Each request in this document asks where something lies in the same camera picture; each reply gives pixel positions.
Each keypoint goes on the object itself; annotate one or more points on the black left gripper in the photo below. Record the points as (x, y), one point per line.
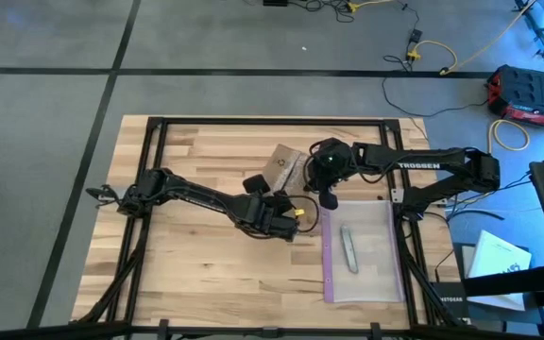
(272, 219)

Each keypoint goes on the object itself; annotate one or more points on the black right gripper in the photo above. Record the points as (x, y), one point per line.
(331, 163)

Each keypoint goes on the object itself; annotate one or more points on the brown Sephora cardboard box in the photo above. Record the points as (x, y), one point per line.
(286, 165)

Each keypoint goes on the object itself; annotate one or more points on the grey utility knife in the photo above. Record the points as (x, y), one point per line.
(349, 250)

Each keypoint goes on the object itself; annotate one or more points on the white mesh pouch purple trim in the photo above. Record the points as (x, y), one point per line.
(376, 278)

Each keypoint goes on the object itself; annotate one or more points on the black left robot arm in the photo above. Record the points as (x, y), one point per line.
(192, 193)

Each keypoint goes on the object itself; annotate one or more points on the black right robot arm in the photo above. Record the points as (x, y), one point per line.
(432, 165)

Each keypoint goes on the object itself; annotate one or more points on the grey metal mounting plate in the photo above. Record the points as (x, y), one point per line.
(397, 196)

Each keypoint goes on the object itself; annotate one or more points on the black Netgear router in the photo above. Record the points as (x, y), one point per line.
(451, 300)

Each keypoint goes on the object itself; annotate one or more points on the white booklet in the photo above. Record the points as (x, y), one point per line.
(496, 260)

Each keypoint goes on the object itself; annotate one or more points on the black power adapter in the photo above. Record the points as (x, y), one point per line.
(416, 35)

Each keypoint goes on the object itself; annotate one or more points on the black power strip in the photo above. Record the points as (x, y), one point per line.
(276, 2)

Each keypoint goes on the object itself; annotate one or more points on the red black toolbox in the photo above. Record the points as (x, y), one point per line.
(532, 92)

